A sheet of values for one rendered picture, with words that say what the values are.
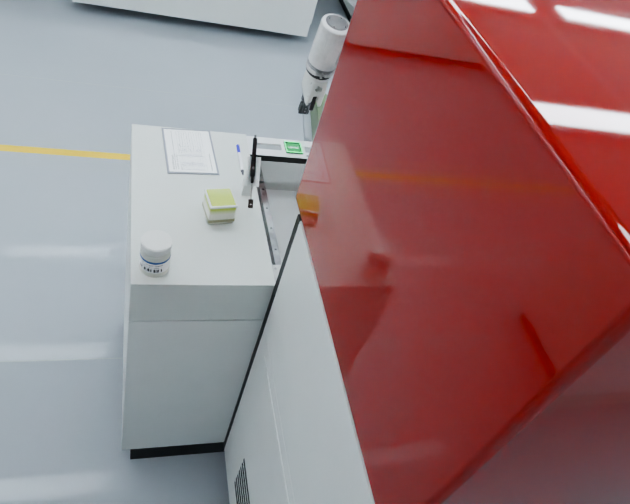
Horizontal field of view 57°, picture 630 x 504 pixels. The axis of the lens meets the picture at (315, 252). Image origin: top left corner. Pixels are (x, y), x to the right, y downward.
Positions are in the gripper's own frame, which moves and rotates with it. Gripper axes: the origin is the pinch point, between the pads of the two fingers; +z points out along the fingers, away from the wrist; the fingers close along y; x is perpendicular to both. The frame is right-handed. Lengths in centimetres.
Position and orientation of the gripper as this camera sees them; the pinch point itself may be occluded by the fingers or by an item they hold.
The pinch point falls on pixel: (304, 107)
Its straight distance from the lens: 184.0
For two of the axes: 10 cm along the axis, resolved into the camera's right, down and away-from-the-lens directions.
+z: -2.9, 5.0, 8.1
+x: -9.5, -0.3, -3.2
